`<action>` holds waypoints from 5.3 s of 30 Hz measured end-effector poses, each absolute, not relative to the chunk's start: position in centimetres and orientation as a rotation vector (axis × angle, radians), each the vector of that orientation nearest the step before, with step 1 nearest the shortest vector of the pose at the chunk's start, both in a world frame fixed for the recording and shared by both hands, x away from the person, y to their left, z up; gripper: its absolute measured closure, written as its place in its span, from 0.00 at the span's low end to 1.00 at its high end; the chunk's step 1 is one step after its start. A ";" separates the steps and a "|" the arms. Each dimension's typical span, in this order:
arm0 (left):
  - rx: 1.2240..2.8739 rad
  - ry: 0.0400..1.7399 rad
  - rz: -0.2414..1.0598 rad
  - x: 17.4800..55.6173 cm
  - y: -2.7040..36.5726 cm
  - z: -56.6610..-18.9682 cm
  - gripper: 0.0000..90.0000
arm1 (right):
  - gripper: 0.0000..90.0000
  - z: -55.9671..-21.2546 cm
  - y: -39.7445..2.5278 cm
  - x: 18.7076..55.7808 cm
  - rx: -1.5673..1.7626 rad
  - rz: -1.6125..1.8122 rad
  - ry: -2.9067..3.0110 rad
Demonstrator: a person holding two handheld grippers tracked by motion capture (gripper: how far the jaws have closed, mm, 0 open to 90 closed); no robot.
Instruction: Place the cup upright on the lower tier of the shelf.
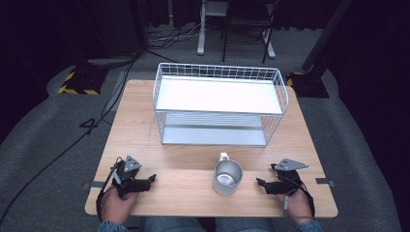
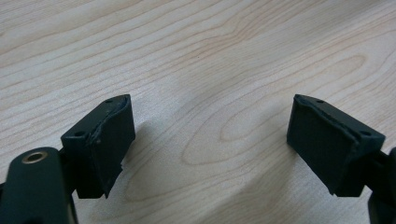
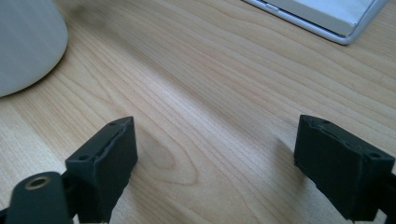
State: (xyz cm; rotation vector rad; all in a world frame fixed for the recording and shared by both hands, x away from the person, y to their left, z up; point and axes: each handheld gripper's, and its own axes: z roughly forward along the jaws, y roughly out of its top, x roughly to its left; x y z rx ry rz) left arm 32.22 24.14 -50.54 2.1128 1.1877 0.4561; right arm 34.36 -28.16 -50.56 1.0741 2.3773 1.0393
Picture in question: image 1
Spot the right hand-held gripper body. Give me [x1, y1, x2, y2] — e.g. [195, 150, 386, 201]
[270, 158, 309, 196]

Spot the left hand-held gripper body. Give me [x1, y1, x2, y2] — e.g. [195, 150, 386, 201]
[111, 155, 145, 199]

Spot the metal cup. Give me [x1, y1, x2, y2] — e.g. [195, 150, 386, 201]
[212, 152, 244, 196]

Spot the white wire shelf rack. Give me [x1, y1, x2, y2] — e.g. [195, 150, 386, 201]
[152, 62, 290, 148]

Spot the person's right hand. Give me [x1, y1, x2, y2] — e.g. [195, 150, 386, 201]
[283, 188, 315, 222]

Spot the person's left hand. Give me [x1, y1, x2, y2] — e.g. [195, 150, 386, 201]
[101, 187, 140, 225]

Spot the grey tape strip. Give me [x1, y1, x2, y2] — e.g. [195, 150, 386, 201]
[82, 181, 106, 190]
[315, 177, 337, 189]

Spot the person's right leg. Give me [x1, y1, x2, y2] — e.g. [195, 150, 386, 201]
[215, 217, 276, 232]

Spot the black stand base striped tape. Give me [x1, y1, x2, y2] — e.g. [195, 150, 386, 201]
[57, 65, 109, 97]
[285, 70, 331, 99]

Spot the black slanted stand pole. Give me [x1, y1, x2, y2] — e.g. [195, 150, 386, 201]
[301, 0, 354, 73]

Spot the black folding chair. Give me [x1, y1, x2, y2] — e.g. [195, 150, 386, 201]
[220, 0, 282, 65]

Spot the grey and black gripper cable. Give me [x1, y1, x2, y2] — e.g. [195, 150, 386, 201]
[282, 176, 316, 218]

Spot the long black floor cable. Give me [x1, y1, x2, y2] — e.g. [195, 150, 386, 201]
[0, 52, 138, 217]

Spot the white desk frame leg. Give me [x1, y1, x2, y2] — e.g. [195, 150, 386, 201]
[261, 28, 278, 60]
[196, 0, 230, 56]

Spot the bundle of floor cables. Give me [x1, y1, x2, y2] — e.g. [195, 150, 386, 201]
[147, 18, 207, 51]

